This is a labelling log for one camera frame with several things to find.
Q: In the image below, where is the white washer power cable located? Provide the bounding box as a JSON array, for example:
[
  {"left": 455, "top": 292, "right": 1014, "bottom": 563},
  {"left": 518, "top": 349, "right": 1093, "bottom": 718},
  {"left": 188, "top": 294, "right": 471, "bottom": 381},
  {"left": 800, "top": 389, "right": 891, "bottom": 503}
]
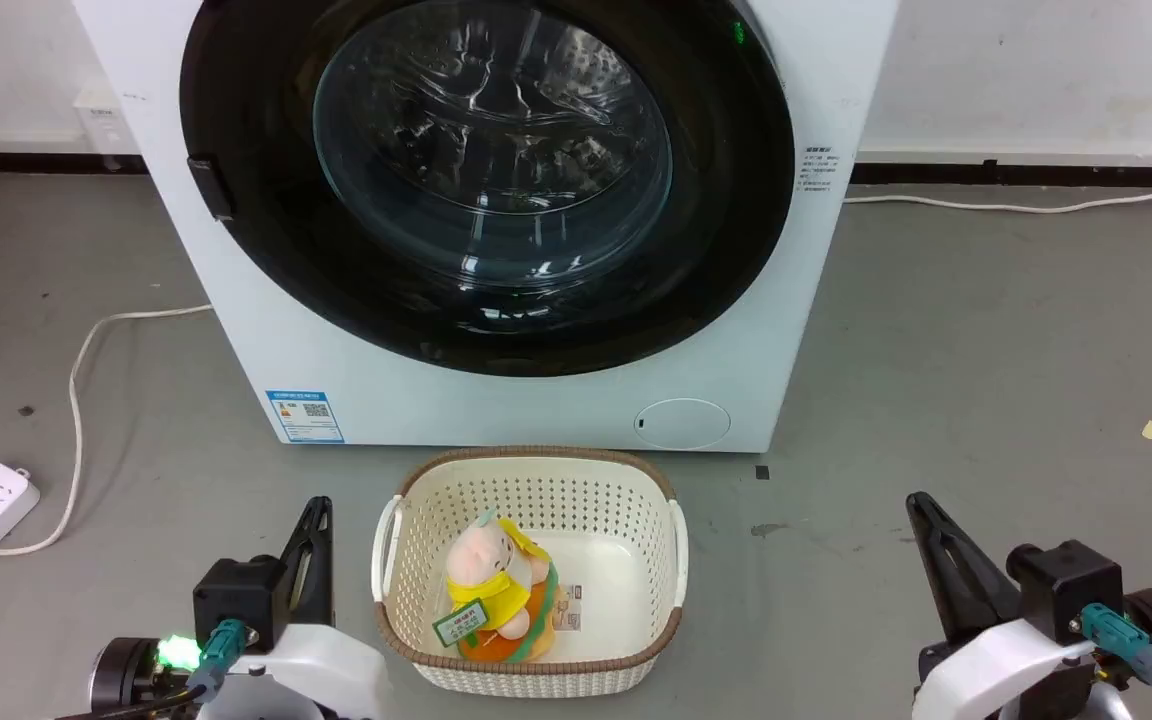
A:
[{"left": 844, "top": 165, "right": 1152, "bottom": 215}]

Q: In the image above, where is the pink pig plush toy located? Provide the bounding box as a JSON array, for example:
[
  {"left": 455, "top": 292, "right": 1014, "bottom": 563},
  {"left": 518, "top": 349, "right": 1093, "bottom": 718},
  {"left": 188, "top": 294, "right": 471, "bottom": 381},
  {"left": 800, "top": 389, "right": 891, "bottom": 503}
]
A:
[{"left": 433, "top": 508, "right": 567, "bottom": 663}]

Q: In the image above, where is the white wall junction box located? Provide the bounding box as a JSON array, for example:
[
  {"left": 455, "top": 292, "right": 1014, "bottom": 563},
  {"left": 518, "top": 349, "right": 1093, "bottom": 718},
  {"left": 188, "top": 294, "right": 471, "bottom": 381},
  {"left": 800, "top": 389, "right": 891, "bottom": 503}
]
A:
[{"left": 73, "top": 85, "right": 137, "bottom": 171}]

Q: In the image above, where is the green toy hang tag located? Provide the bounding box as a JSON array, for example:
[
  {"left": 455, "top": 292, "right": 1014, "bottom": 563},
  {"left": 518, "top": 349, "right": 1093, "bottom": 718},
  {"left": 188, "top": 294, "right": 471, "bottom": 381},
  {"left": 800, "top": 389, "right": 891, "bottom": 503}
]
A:
[{"left": 433, "top": 598, "right": 490, "bottom": 648}]

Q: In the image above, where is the round black glass washer door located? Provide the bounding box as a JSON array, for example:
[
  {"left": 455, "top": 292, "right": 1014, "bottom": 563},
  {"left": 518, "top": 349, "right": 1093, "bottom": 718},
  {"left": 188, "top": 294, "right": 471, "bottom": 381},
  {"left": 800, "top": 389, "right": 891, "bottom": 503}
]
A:
[{"left": 179, "top": 0, "right": 797, "bottom": 378}]

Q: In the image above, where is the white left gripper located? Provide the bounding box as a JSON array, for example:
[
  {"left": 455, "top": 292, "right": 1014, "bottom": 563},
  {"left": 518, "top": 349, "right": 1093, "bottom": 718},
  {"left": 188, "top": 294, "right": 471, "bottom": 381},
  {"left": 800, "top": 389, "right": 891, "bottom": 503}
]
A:
[{"left": 198, "top": 496, "right": 393, "bottom": 720}]

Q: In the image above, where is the small text warning sticker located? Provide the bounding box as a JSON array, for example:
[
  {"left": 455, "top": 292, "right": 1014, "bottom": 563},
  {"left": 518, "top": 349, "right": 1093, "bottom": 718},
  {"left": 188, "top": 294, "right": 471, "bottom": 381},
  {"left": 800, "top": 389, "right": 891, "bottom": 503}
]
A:
[{"left": 802, "top": 145, "right": 845, "bottom": 203}]

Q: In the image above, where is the white power strip cable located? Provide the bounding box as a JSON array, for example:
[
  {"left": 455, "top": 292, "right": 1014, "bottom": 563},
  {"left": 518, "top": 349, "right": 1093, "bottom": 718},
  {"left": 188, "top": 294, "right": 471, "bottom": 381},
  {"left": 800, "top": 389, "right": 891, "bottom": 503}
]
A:
[{"left": 0, "top": 303, "right": 215, "bottom": 557}]

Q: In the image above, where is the blue energy label sticker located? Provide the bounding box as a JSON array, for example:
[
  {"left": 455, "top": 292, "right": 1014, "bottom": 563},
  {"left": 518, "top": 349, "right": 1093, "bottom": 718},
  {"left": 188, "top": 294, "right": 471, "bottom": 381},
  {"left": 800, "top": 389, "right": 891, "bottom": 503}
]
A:
[{"left": 265, "top": 389, "right": 346, "bottom": 445}]

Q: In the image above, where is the teal connector cable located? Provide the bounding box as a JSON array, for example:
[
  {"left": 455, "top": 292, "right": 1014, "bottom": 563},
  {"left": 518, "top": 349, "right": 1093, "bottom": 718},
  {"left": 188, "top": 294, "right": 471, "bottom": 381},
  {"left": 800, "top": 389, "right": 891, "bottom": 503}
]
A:
[
  {"left": 54, "top": 618, "right": 249, "bottom": 720},
  {"left": 1079, "top": 602, "right": 1152, "bottom": 720}
]

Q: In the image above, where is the right teal connector cable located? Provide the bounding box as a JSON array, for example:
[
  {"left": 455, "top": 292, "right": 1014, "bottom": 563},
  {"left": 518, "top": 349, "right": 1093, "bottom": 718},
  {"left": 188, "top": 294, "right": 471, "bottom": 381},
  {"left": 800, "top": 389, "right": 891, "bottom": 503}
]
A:
[{"left": 1079, "top": 602, "right": 1152, "bottom": 720}]

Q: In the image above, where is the left teal connector cable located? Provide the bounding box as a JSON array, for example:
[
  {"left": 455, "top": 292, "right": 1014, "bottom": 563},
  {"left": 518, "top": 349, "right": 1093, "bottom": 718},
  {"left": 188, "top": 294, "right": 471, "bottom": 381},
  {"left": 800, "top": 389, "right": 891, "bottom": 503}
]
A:
[{"left": 54, "top": 618, "right": 249, "bottom": 720}]

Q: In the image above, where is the white front-load washing machine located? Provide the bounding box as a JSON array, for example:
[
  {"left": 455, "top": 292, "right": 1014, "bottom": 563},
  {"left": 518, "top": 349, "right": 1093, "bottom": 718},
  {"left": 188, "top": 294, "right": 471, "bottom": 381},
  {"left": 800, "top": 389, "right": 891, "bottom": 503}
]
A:
[{"left": 71, "top": 0, "right": 902, "bottom": 454}]

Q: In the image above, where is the cream perforated laundry basket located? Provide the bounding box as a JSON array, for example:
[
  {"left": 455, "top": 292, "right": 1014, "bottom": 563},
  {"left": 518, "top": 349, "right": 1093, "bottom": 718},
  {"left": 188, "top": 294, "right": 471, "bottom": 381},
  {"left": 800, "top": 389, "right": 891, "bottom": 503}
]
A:
[{"left": 371, "top": 446, "right": 689, "bottom": 699}]

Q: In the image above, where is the round white filter cover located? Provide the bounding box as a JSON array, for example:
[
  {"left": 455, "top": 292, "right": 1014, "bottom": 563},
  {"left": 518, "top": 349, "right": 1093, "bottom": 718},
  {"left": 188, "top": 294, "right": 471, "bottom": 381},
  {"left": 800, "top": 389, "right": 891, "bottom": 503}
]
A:
[{"left": 633, "top": 398, "right": 732, "bottom": 451}]

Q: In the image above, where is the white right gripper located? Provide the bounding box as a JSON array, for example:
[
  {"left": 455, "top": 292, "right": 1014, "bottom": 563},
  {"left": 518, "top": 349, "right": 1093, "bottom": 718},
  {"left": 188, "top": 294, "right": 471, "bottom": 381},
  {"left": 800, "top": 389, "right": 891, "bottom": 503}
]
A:
[{"left": 905, "top": 492, "right": 1099, "bottom": 720}]

